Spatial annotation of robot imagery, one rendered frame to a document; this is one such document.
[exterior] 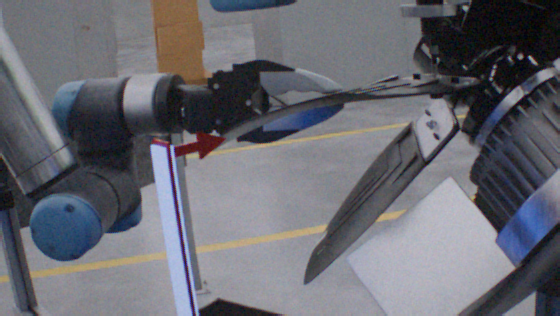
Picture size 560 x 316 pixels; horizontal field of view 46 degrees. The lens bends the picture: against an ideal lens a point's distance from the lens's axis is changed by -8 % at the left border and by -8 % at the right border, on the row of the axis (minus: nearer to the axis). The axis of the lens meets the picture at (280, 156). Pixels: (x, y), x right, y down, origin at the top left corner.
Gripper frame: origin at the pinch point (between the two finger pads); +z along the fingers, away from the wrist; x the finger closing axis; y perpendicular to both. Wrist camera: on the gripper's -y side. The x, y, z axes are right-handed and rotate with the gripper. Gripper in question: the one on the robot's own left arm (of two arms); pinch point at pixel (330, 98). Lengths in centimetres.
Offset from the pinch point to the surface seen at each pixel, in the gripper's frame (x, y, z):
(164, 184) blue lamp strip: 4.5, -24.2, -9.3
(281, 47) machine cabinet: -6, 593, -159
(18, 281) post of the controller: 26, 8, -52
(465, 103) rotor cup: 1.6, 9.1, 14.8
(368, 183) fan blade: 12.6, 16.3, 1.4
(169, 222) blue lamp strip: 7.7, -23.8, -9.3
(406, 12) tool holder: -9.1, 0.7, 8.8
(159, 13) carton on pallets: -59, 725, -346
